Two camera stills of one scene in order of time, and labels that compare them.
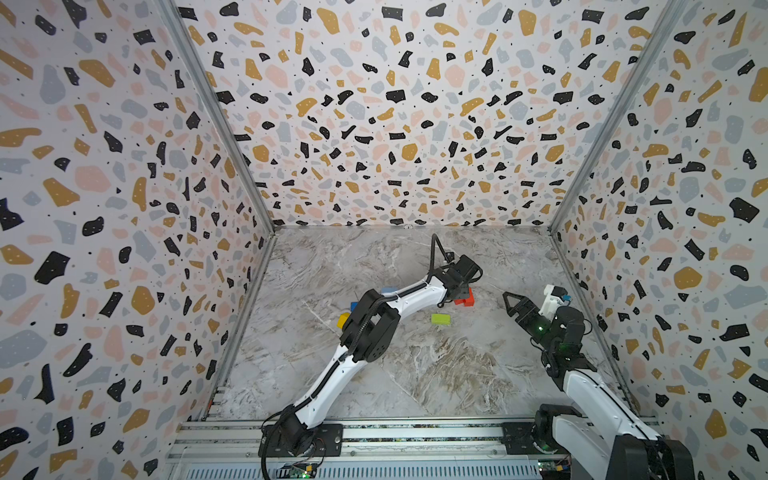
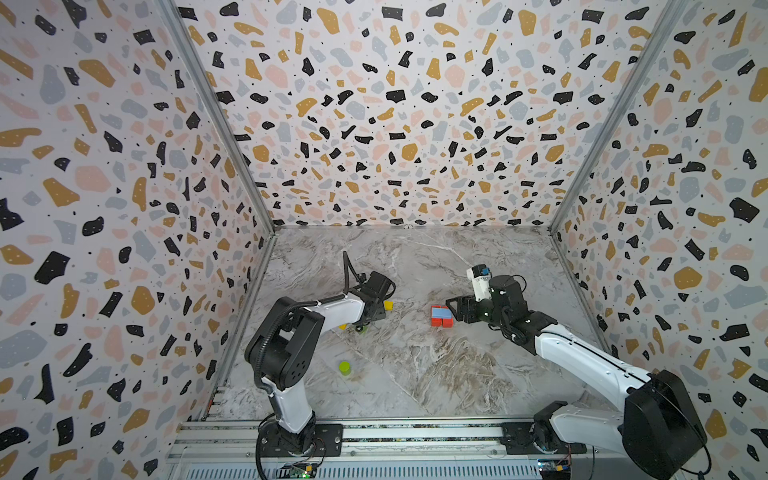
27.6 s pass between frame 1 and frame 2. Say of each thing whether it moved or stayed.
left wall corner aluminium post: stayed
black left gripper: moved
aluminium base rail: stayed
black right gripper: moved
